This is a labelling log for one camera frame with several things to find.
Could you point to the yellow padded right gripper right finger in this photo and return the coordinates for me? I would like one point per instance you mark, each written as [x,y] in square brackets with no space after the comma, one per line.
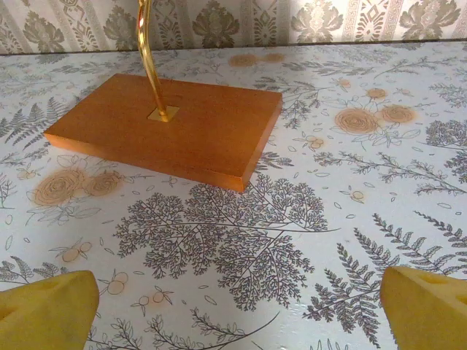
[427,313]

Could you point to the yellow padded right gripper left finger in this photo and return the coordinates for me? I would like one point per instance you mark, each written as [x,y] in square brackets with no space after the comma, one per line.
[44,317]

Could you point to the floral patterned table mat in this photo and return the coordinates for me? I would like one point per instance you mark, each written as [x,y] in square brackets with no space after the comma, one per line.
[255,237]

